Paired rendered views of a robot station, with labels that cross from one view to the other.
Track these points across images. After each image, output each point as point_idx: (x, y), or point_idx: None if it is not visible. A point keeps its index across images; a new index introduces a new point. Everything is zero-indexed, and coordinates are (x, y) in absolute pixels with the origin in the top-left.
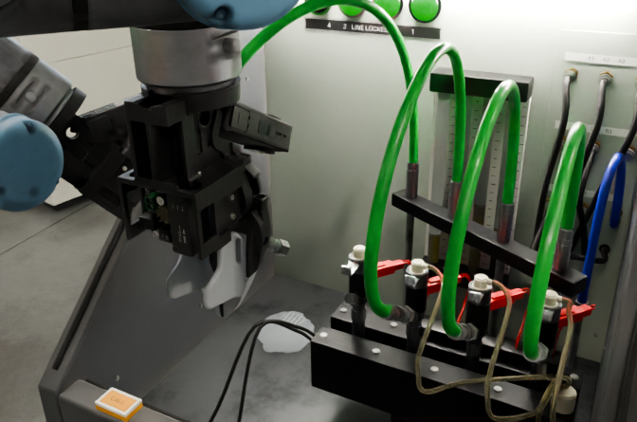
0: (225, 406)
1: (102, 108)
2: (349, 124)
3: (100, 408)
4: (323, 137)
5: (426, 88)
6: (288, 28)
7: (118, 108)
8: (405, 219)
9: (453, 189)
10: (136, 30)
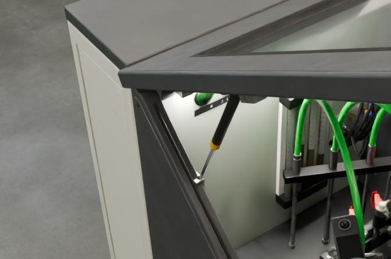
0: None
1: (350, 258)
2: (226, 156)
3: None
4: (209, 174)
5: (272, 107)
6: (181, 124)
7: (363, 250)
8: (263, 184)
9: (336, 154)
10: None
